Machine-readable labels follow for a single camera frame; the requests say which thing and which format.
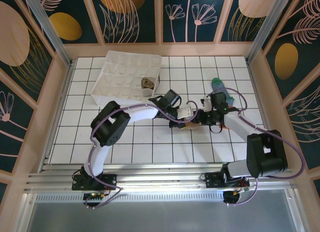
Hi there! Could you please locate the grey sock with green toe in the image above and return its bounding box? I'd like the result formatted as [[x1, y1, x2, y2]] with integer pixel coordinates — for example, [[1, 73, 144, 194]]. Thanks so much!
[[211, 78, 236, 107]]

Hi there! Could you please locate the brown argyle sock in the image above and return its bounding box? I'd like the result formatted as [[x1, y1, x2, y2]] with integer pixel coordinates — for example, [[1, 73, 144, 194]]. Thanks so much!
[[140, 77, 155, 90]]

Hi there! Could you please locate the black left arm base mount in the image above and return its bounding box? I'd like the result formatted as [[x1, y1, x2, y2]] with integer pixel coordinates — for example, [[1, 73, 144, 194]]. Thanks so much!
[[71, 173, 118, 191]]

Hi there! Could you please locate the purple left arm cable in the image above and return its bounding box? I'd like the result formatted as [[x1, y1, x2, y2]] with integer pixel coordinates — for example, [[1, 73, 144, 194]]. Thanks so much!
[[84, 100, 198, 209]]

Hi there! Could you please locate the grey metal panel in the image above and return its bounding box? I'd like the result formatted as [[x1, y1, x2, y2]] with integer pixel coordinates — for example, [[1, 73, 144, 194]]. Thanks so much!
[[24, 189, 301, 232]]

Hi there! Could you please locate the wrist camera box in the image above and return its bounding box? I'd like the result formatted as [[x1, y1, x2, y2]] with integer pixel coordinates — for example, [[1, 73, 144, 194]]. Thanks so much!
[[200, 96, 213, 112], [176, 104, 195, 119]]

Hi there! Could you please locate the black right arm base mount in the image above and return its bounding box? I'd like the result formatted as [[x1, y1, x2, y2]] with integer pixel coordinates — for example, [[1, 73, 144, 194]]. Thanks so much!
[[204, 171, 251, 190]]

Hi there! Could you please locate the white divided organizer box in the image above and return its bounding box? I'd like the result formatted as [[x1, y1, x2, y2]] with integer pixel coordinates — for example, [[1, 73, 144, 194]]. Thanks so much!
[[90, 50, 163, 107]]

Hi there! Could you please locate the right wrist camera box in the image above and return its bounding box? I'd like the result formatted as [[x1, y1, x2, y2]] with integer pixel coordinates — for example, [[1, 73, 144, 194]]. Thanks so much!
[[200, 96, 213, 112]]

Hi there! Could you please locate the perforated metal strip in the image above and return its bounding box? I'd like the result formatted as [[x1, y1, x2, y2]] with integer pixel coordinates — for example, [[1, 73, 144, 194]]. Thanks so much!
[[34, 193, 226, 203]]

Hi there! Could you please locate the aluminium corner post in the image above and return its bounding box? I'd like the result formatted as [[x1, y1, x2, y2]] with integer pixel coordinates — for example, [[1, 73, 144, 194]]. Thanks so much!
[[21, 0, 74, 67], [246, 0, 298, 64]]

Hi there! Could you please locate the aluminium frame rail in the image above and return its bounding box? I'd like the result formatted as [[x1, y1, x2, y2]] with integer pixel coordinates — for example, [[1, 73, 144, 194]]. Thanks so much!
[[24, 163, 297, 192]]

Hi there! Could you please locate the black electronics box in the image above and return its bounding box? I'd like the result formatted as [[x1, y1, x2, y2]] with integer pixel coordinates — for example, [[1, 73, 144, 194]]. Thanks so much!
[[83, 191, 111, 201], [223, 186, 251, 205]]

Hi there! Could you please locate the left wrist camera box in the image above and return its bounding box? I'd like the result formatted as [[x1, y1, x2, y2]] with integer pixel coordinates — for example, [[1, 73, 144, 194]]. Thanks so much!
[[176, 104, 195, 119]]

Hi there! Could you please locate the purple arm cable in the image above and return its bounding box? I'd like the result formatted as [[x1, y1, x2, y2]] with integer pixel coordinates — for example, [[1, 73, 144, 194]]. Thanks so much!
[[84, 100, 198, 209], [206, 88, 306, 206]]

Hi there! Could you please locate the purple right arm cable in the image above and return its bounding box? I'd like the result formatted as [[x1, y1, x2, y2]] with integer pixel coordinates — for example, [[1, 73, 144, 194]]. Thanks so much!
[[206, 88, 306, 206]]

